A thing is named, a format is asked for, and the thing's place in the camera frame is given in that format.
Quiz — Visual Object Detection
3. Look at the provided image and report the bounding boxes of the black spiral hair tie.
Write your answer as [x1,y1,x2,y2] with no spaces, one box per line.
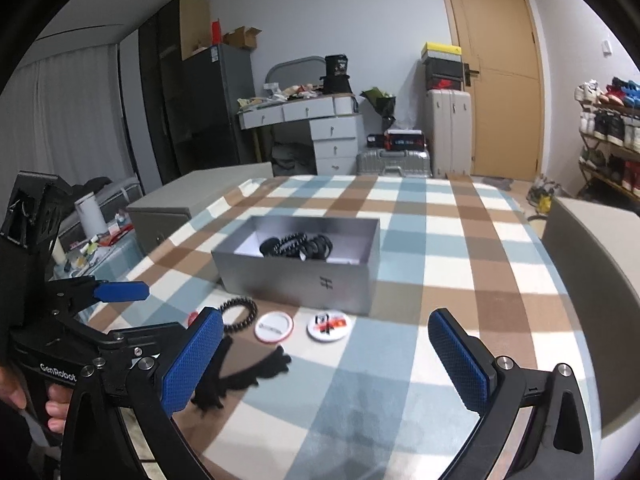
[271,231,314,260]

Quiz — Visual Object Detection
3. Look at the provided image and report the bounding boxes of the wooden door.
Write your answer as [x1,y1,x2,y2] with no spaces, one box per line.
[445,0,544,181]

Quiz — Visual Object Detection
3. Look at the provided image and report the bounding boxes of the dark refrigerator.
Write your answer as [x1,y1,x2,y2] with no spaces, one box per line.
[182,44,257,169]

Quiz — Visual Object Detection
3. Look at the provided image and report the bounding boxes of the grey padded footboard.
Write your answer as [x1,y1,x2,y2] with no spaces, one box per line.
[542,198,639,436]

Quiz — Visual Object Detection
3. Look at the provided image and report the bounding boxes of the small black hair claw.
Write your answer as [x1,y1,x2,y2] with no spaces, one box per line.
[259,237,288,257]

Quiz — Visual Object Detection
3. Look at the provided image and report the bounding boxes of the white red printed badge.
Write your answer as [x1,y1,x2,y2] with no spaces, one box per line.
[307,310,352,342]

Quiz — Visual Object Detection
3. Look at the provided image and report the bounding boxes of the white red-rimmed pin badge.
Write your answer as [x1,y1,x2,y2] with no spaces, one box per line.
[254,311,294,344]

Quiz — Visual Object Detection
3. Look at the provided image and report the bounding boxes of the black bouquet wrap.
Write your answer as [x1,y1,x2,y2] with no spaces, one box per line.
[360,87,396,132]

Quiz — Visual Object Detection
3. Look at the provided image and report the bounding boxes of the large black hair claw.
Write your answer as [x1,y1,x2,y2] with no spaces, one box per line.
[191,335,292,412]

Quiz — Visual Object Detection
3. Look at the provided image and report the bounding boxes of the beige upright suitcase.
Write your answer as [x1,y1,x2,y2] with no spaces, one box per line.
[425,90,472,178]

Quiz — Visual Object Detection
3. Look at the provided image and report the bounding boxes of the person's left hand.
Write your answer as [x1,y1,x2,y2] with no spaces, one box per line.
[0,366,73,434]

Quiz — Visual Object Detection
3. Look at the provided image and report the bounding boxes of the wooden shoe rack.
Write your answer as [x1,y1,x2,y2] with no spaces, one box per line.
[574,77,639,214]

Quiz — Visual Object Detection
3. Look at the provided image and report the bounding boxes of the black bead bracelet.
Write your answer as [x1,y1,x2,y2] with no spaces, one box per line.
[217,296,260,335]

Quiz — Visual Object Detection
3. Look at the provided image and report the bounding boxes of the white dresser desk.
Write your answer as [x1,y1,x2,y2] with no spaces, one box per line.
[239,94,366,176]

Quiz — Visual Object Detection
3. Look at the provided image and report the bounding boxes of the grey cardboard box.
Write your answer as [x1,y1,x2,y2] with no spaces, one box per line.
[212,216,381,315]

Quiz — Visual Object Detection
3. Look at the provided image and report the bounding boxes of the plaid bed sheet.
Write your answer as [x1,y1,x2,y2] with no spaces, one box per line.
[90,176,601,479]

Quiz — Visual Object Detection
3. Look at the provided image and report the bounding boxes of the stacked shoeboxes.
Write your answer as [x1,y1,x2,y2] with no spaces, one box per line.
[421,41,463,91]

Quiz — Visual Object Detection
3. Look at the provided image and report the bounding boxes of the silver suitcase lying flat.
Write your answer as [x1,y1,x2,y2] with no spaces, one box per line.
[356,148,432,178]

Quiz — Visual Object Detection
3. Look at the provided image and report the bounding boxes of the grey nightstand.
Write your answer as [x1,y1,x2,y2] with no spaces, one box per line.
[127,162,273,255]

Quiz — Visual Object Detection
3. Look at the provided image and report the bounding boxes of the grey curtain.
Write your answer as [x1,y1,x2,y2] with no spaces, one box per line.
[1,44,134,204]

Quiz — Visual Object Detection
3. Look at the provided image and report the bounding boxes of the black red shoebox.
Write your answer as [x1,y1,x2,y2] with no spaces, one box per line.
[367,129,425,152]

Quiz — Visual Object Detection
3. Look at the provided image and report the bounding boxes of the black oval hair claw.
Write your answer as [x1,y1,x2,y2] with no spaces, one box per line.
[299,234,333,261]

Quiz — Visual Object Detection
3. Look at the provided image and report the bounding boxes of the black hat box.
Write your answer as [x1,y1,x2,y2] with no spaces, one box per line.
[321,54,352,94]

